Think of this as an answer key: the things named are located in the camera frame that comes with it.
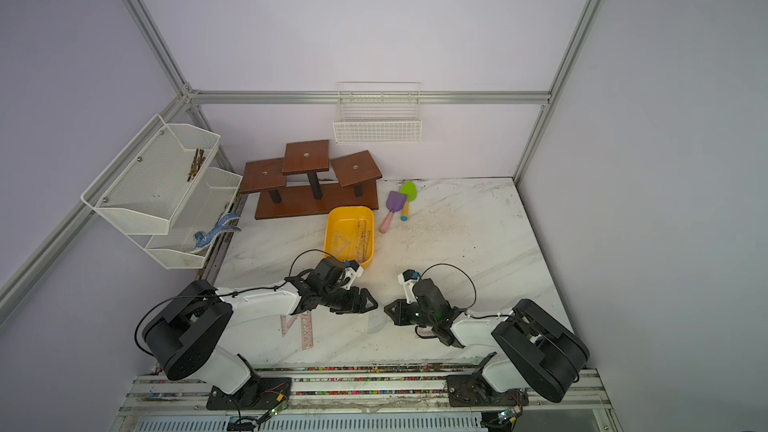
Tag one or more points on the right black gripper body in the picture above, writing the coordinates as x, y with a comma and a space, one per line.
410, 313

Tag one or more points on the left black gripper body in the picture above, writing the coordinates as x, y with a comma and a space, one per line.
342, 300

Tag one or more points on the pink long straight ruler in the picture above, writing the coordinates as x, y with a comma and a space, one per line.
307, 336

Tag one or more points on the yellow plastic storage box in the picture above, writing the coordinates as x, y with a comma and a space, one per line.
344, 220

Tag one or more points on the clear stencil straight ruler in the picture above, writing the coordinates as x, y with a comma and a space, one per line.
361, 241

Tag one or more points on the pink triangle ruler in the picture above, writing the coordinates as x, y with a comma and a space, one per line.
286, 322

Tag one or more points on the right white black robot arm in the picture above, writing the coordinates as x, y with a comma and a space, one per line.
529, 348

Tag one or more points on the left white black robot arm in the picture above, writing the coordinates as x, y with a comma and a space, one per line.
183, 333

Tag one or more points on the brown wooden stepped stand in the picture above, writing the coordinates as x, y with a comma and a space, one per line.
307, 181

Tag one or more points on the purple pink toy shovel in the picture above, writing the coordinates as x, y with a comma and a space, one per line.
394, 203

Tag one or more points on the green yellow toy shovel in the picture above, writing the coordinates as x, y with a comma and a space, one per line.
409, 191

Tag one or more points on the brass screws bundle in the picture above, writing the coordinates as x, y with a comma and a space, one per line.
197, 162

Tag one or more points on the white mesh two-tier shelf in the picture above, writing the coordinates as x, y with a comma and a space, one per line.
145, 195

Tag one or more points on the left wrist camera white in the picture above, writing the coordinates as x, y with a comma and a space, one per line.
352, 271

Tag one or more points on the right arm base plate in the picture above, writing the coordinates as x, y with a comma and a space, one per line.
475, 391

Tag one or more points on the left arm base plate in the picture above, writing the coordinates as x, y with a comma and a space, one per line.
263, 393

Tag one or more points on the white wire wall basket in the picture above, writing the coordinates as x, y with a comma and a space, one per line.
378, 112

